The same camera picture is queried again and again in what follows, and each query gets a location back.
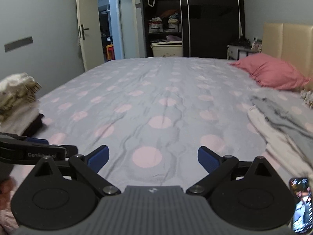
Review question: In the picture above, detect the stack of folded clothes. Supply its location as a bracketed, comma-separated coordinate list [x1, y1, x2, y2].
[1, 73, 43, 137]

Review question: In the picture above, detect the pile of grey clothes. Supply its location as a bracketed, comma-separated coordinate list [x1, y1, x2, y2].
[247, 88, 312, 181]

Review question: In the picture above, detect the polka dot bed sheet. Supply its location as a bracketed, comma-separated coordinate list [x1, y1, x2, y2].
[37, 57, 312, 189]

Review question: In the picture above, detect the pink pillow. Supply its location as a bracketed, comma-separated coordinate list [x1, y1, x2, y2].
[230, 53, 310, 90]

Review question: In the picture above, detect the smartphone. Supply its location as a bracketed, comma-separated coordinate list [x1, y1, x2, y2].
[289, 177, 312, 234]

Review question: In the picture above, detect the nightstand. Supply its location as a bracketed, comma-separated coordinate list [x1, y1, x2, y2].
[227, 45, 258, 61]

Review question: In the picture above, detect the white storage bin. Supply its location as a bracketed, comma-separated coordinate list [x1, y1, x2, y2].
[150, 40, 183, 57]

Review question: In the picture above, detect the white door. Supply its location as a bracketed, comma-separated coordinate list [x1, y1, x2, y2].
[76, 0, 104, 72]

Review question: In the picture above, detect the dark wardrobe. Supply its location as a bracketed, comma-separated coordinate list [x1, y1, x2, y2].
[142, 0, 245, 59]

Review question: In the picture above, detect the beige headboard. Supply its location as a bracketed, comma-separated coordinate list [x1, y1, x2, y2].
[259, 23, 312, 91]

